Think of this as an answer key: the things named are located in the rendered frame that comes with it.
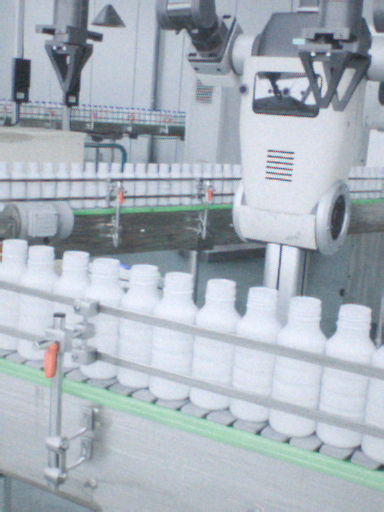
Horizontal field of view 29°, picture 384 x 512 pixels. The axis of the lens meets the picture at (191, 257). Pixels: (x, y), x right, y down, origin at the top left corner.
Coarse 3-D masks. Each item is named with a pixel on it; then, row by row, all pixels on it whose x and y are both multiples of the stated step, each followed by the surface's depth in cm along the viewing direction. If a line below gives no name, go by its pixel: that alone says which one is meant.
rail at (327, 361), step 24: (0, 288) 111; (24, 288) 108; (120, 312) 100; (24, 336) 109; (216, 336) 93; (240, 336) 91; (120, 360) 101; (312, 360) 87; (336, 360) 85; (192, 384) 96; (216, 384) 94; (288, 408) 89; (360, 432) 85
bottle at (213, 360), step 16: (208, 288) 96; (224, 288) 95; (208, 304) 96; (224, 304) 95; (208, 320) 95; (224, 320) 95; (208, 352) 95; (224, 352) 95; (208, 368) 96; (224, 368) 96; (224, 384) 96; (192, 400) 98; (208, 400) 96; (224, 400) 97
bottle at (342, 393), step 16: (352, 320) 86; (368, 320) 87; (336, 336) 88; (352, 336) 86; (368, 336) 87; (336, 352) 87; (352, 352) 86; (368, 352) 86; (336, 384) 87; (352, 384) 86; (368, 384) 87; (320, 400) 90; (336, 400) 87; (352, 400) 87; (352, 416) 87; (320, 432) 89; (336, 432) 88; (352, 432) 87; (352, 448) 88
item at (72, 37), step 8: (72, 32) 116; (80, 32) 118; (64, 40) 116; (72, 40) 117; (80, 40) 118; (88, 48) 120; (64, 56) 123; (88, 56) 121; (64, 64) 123; (80, 64) 121; (64, 72) 123; (72, 88) 122
